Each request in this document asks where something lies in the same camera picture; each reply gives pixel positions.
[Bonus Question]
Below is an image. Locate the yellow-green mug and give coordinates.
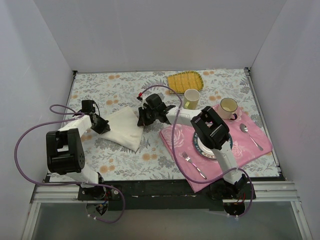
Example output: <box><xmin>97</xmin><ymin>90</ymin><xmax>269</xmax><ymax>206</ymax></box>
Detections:
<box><xmin>183</xmin><ymin>89</ymin><xmax>200</xmax><ymax>110</ymax></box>

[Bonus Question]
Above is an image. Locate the silver spoon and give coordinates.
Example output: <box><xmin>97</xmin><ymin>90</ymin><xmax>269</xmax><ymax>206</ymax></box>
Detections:
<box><xmin>239</xmin><ymin>123</ymin><xmax>264</xmax><ymax>151</ymax></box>

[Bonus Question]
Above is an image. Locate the white cloth napkin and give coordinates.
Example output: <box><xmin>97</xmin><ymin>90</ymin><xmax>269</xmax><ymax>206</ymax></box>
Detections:
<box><xmin>99</xmin><ymin>106</ymin><xmax>144</xmax><ymax>152</ymax></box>

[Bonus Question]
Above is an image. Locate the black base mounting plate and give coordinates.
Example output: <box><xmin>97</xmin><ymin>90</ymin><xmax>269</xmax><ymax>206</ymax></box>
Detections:
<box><xmin>77</xmin><ymin>179</ymin><xmax>256</xmax><ymax>211</ymax></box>

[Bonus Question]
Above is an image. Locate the yellow woven bamboo tray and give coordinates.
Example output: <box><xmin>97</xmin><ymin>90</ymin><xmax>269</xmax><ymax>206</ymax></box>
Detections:
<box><xmin>167</xmin><ymin>71</ymin><xmax>204</xmax><ymax>94</ymax></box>

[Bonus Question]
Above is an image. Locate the purple cable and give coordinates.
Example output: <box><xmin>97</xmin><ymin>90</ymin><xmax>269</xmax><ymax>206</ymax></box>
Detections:
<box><xmin>14</xmin><ymin>104</ymin><xmax>125</xmax><ymax>224</ymax></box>
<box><xmin>141</xmin><ymin>84</ymin><xmax>255</xmax><ymax>219</ymax></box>

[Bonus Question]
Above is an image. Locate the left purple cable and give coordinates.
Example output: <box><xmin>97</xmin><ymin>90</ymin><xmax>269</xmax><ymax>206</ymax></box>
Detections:
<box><xmin>14</xmin><ymin>104</ymin><xmax>125</xmax><ymax>224</ymax></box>

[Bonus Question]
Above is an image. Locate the pink rose placemat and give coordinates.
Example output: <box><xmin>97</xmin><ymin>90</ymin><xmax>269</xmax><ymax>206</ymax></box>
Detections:
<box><xmin>159</xmin><ymin>107</ymin><xmax>273</xmax><ymax>182</ymax></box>

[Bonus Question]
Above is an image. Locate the silver fork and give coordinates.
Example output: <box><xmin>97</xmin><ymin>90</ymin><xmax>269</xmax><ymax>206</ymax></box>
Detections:
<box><xmin>182</xmin><ymin>151</ymin><xmax>207</xmax><ymax>180</ymax></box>

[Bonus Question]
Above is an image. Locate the cream enamel mug dark rim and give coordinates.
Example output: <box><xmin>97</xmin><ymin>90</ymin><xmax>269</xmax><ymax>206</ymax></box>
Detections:
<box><xmin>217</xmin><ymin>98</ymin><xmax>238</xmax><ymax>121</ymax></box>

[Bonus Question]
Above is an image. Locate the white plate blue rim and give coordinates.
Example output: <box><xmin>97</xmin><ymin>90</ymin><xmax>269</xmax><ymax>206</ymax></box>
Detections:
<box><xmin>192</xmin><ymin>132</ymin><xmax>217</xmax><ymax>162</ymax></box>

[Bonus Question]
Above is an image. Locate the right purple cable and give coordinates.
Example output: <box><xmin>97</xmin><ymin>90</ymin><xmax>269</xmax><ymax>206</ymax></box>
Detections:
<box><xmin>141</xmin><ymin>84</ymin><xmax>255</xmax><ymax>219</ymax></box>

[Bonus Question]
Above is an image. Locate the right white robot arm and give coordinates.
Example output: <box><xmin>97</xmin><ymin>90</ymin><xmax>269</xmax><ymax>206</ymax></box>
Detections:
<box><xmin>137</xmin><ymin>93</ymin><xmax>252</xmax><ymax>199</ymax></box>

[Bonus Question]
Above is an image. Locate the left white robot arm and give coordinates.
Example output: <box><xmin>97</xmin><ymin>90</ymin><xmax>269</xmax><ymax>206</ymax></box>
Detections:
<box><xmin>46</xmin><ymin>99</ymin><xmax>111</xmax><ymax>200</ymax></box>

